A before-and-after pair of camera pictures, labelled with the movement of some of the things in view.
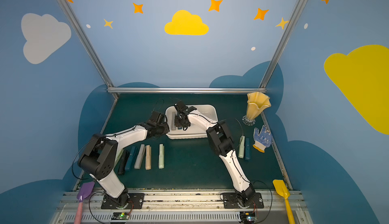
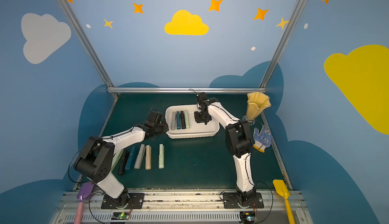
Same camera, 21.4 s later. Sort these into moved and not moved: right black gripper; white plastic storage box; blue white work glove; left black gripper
Moved: right black gripper
Not moved: white plastic storage box; left black gripper; blue white work glove
